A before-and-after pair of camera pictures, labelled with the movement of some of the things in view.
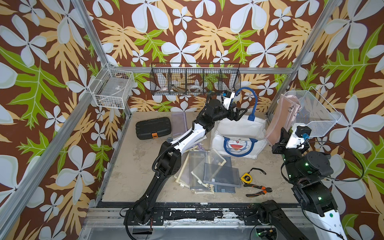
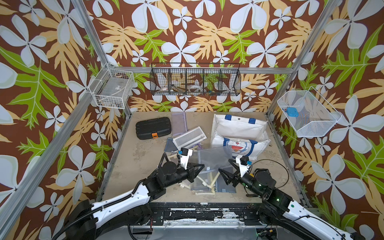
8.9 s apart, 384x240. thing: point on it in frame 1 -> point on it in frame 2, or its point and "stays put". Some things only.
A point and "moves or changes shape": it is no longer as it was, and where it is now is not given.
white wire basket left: [111, 88] stays put
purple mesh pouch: [179, 123] stays put
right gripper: [281, 145] -> [236, 177]
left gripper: [234, 116] -> [191, 173]
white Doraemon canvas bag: [245, 138] moves or changes shape
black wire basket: [194, 79] stays put
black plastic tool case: [153, 128] stays put
